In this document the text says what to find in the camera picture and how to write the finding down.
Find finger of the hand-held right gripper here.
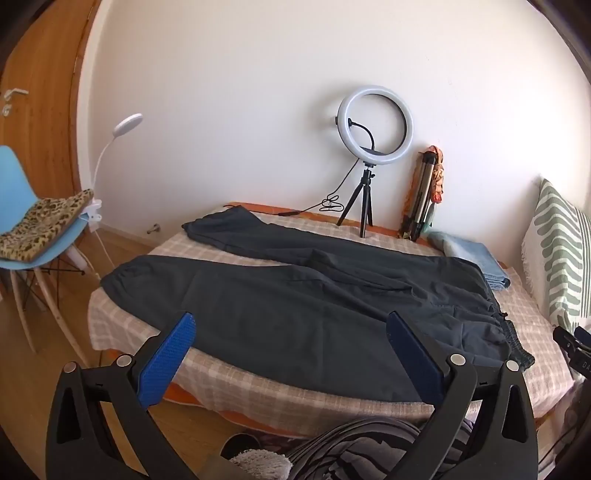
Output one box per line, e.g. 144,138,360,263
553,325,591,352

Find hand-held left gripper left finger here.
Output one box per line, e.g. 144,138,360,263
45,313,204,480

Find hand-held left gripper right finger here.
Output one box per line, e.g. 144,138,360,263
387,311,539,480

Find dark grey pants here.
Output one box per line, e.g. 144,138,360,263
100,206,536,402

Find green and white pillow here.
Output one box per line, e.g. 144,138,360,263
522,178,591,337

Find folded blue jeans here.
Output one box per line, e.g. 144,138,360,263
427,230,512,291

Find dark fuzzy slipper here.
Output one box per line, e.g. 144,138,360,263
221,433,293,480

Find folded silver tripod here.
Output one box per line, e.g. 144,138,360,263
399,150,437,243

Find orange patterned cloth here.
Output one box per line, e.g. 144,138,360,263
405,145,448,206

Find leopard print cushion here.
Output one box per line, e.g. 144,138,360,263
0,189,97,260

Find blue plastic chair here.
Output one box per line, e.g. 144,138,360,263
0,145,100,365

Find white gooseneck clip lamp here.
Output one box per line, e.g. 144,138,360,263
76,113,144,234

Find wooden door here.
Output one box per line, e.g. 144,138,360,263
0,0,105,204

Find black ring light tripod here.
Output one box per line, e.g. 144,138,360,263
336,164,375,239

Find white ring light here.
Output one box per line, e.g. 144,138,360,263
336,84,414,165

